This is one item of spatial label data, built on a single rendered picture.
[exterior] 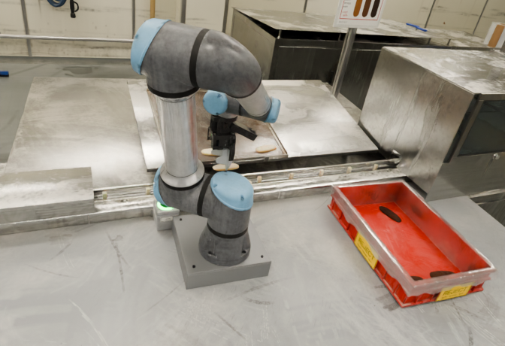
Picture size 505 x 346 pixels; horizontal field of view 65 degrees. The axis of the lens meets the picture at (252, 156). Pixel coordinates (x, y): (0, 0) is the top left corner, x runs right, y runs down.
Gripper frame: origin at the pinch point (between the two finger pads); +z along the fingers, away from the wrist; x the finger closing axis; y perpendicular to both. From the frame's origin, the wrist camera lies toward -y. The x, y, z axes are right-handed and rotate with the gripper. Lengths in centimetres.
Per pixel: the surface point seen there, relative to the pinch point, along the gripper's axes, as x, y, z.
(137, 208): 9.7, 32.8, 7.6
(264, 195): 9.5, -12.7, 8.9
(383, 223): 30, -53, 12
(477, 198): 22, -114, 16
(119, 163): -23.7, 35.0, 11.7
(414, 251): 45, -54, 12
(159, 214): 17.2, 27.0, 4.9
